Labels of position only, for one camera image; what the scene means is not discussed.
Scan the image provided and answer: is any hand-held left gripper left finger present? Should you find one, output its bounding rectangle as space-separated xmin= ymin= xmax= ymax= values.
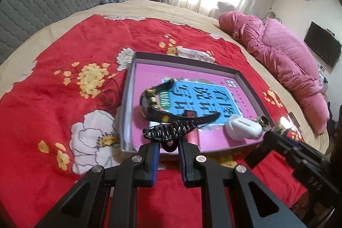
xmin=35 ymin=143 xmax=161 ymax=228

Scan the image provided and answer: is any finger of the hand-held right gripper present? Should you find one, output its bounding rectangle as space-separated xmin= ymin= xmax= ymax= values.
xmin=244 ymin=141 xmax=278 ymax=168
xmin=267 ymin=116 xmax=305 ymax=150

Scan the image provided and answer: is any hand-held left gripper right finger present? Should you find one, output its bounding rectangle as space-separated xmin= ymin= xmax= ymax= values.
xmin=178 ymin=138 xmax=308 ymax=228

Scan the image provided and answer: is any black hair clip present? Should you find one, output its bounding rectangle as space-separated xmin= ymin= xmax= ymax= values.
xmin=142 ymin=120 xmax=198 ymax=152

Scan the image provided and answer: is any red black lighter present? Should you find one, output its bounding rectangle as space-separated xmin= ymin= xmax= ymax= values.
xmin=183 ymin=108 xmax=198 ymax=119

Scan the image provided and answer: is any yellow black wrist watch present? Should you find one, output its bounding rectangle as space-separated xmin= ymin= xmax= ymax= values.
xmin=140 ymin=78 xmax=222 ymax=124

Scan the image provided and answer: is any grey cardboard box pink bottom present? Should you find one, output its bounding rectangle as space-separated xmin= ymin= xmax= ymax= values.
xmin=119 ymin=52 xmax=276 ymax=155

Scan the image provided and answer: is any pink quilted duvet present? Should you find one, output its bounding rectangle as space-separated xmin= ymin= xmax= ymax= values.
xmin=218 ymin=11 xmax=330 ymax=135

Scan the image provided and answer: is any black flat television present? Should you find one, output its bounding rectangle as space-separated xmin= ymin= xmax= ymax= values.
xmin=304 ymin=21 xmax=342 ymax=68

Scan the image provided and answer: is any red floral blanket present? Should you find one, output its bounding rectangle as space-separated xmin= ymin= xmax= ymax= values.
xmin=0 ymin=14 xmax=308 ymax=228

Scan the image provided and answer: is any pale cushion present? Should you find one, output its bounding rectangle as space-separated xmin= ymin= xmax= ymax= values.
xmin=217 ymin=1 xmax=236 ymax=13

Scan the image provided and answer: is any beige bed sheet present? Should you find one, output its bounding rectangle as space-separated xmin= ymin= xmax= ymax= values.
xmin=0 ymin=0 xmax=329 ymax=156

